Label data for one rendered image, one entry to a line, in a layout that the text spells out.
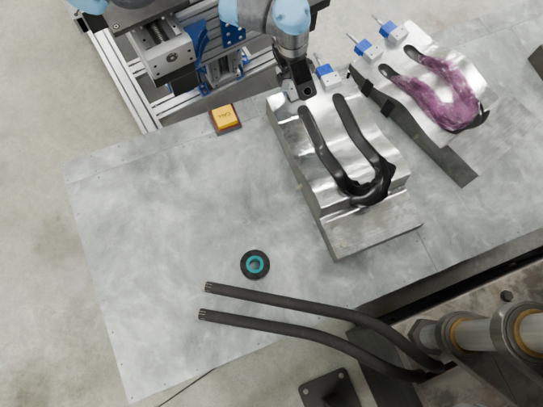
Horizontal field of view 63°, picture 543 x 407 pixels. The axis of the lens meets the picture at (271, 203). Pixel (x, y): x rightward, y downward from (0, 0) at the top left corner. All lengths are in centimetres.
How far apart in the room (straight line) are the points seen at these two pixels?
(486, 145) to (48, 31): 226
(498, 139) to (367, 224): 44
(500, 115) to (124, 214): 110
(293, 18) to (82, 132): 165
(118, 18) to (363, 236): 87
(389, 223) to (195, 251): 54
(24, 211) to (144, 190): 113
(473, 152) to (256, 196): 61
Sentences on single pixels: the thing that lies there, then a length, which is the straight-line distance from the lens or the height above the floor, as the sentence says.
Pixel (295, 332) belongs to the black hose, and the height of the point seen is 87.
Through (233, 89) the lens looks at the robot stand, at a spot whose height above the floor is 21.
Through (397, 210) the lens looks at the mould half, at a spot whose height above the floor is 86.
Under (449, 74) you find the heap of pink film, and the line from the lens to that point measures 143.
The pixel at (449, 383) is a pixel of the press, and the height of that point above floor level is 78.
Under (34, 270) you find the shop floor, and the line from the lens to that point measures 228.
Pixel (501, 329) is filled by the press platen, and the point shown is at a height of 128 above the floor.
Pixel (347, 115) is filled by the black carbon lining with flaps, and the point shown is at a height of 88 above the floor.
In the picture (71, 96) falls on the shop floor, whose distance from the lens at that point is 254.
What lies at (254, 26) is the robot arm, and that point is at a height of 124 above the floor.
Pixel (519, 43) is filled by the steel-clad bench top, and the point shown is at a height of 80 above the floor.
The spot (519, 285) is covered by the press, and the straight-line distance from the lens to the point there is 143.
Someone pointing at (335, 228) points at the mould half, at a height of 86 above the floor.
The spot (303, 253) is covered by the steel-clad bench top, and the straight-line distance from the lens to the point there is 124.
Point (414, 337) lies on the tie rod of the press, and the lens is 125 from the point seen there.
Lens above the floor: 202
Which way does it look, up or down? 73 degrees down
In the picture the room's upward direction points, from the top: 4 degrees clockwise
